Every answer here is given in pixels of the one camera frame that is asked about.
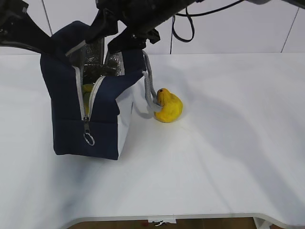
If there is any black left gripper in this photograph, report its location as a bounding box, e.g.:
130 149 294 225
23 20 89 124
0 0 60 54

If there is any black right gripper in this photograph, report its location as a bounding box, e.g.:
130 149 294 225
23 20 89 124
85 0 195 54

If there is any yellow toy banana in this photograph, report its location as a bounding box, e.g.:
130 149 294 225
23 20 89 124
82 83 94 114

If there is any navy insulated lunch bag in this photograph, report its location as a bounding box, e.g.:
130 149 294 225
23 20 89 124
40 21 153 160

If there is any yellow toy pear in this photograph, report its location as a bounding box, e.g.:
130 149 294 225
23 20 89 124
154 88 183 123

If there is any white tape under table edge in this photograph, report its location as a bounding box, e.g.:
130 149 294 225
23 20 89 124
147 216 177 227

